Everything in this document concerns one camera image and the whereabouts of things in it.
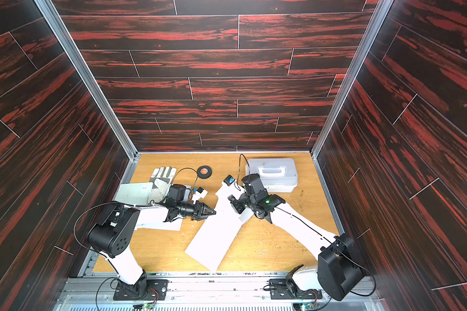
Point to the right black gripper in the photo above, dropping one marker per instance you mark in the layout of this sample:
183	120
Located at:
238	203

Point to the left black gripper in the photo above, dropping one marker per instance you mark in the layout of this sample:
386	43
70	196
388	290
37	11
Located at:
198	212

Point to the large white spiral notebook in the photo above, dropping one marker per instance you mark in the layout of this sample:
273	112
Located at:
154	217

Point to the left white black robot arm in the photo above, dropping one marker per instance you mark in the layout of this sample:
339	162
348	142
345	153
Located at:
112	233

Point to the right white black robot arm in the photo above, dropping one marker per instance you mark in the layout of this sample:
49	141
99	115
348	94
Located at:
336	271

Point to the black tape roll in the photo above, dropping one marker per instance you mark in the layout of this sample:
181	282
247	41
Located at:
204	172

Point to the white plastic storage box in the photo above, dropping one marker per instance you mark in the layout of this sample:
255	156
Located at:
278	175

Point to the white grey work glove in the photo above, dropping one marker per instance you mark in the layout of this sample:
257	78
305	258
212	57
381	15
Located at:
161	179

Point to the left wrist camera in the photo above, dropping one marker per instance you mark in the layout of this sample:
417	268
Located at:
198	194

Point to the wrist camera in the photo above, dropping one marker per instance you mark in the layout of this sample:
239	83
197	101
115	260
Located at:
229	180
198	194

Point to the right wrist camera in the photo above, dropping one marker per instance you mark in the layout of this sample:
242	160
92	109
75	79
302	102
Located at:
229	180

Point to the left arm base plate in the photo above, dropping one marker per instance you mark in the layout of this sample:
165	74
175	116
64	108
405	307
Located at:
149	290

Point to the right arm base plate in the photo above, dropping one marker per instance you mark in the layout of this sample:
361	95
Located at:
286	289

